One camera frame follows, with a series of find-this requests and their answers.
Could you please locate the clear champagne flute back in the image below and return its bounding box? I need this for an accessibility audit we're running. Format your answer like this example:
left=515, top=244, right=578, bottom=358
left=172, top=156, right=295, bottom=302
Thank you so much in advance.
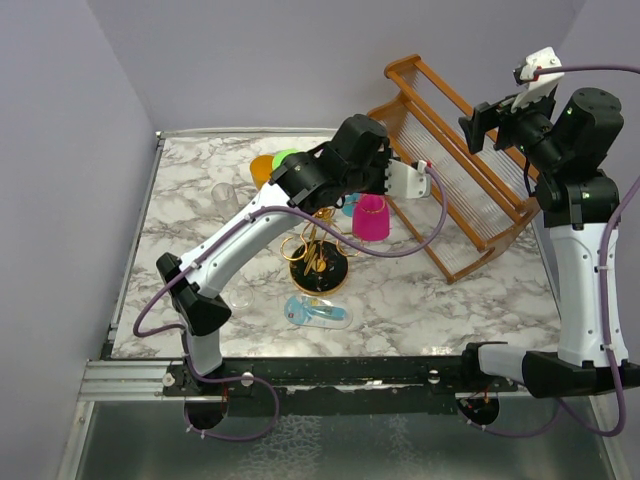
left=211, top=182, right=241, bottom=221

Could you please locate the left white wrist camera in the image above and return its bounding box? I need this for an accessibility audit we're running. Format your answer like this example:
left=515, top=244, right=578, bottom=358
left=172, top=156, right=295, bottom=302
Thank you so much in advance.
left=384, top=159, right=431, bottom=199

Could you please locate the blue plastic wine glass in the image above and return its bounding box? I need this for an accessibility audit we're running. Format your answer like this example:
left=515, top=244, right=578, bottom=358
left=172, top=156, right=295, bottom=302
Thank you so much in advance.
left=341, top=193, right=360, bottom=218

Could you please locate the black mounting base rail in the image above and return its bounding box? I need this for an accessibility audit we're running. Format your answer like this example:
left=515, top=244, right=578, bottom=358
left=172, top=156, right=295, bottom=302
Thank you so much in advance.
left=162, top=355, right=516, bottom=417

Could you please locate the pink plastic wine glass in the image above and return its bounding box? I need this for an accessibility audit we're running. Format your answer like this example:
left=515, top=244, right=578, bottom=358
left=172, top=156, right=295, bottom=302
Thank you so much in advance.
left=352, top=194, right=390, bottom=242

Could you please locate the clear champagne flute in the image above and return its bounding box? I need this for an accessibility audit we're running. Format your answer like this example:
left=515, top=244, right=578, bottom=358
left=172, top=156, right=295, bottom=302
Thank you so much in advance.
left=227, top=271, right=254, bottom=310
left=211, top=182, right=241, bottom=221

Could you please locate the gold wire wine glass rack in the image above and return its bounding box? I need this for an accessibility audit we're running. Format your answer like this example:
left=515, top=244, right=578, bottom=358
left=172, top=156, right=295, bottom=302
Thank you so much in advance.
left=280, top=206, right=376, bottom=297

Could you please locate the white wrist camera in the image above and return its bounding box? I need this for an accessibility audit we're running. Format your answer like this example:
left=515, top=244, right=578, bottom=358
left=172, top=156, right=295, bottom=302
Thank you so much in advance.
left=511, top=47, right=564, bottom=113
left=384, top=159, right=431, bottom=199

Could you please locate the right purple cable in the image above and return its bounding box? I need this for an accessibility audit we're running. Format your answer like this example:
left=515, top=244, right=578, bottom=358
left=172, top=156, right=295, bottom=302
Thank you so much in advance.
left=531, top=63, right=640, bottom=438

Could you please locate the wooden dish rack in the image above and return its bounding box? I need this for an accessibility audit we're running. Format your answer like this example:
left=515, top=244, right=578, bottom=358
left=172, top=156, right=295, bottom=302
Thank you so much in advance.
left=369, top=55, right=540, bottom=283

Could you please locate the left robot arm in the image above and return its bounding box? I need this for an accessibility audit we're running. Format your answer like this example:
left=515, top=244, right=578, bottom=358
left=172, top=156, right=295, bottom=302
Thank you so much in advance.
left=156, top=114, right=391, bottom=395

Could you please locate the clear champagne flute front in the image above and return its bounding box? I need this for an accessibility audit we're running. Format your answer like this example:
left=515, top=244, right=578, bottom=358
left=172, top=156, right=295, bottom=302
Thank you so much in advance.
left=227, top=271, right=254, bottom=310

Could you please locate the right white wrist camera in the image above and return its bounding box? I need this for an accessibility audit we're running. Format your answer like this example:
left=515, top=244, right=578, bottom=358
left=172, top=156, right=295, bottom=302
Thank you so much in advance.
left=511, top=47, right=564, bottom=113

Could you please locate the orange plastic wine glass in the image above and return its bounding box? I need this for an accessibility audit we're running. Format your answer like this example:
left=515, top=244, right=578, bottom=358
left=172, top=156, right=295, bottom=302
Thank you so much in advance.
left=250, top=155, right=274, bottom=190

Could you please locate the green plastic wine glass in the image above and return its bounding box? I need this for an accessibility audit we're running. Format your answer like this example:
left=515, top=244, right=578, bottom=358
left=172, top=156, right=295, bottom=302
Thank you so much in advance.
left=271, top=149, right=298, bottom=170

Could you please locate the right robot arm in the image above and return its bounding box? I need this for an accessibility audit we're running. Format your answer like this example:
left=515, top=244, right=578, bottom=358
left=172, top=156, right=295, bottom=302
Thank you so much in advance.
left=459, top=88, right=639, bottom=398

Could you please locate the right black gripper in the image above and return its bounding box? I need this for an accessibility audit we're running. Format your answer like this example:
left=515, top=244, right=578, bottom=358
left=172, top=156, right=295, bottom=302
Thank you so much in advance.
left=460, top=81, right=566, bottom=172

